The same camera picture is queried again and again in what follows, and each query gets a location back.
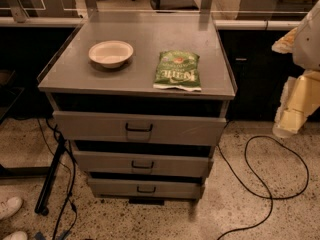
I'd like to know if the black cables left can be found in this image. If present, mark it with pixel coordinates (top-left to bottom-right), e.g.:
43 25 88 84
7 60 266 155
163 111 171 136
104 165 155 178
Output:
36 117 78 240

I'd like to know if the white paper bowl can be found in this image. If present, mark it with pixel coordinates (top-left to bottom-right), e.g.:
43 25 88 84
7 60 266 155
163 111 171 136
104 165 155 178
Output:
88 41 134 69

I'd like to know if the grey middle drawer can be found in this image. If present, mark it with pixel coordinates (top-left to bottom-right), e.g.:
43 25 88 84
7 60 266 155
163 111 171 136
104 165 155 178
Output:
74 151 213 178

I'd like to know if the green chip bag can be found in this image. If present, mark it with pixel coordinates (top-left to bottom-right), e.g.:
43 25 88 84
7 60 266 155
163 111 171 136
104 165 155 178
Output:
153 50 201 91

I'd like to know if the grey metal drawer cabinet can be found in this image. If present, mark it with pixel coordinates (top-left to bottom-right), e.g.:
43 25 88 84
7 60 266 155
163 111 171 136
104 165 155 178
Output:
37 10 238 205

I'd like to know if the grey top drawer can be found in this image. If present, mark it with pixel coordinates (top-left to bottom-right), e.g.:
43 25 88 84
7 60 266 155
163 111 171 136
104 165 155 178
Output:
53 111 226 146

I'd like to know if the black floor cable right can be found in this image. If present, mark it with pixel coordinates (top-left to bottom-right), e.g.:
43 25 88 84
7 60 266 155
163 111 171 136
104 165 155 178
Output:
215 135 310 240

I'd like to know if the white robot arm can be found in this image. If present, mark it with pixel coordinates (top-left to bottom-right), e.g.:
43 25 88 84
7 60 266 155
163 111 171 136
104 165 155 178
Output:
272 1 320 138

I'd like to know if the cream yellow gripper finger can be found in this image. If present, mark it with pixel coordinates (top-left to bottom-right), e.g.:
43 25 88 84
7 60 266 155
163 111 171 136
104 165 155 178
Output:
272 70 320 138

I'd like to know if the white shoe lower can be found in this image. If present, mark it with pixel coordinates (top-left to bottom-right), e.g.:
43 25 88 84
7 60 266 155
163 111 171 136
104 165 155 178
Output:
3 231 28 240

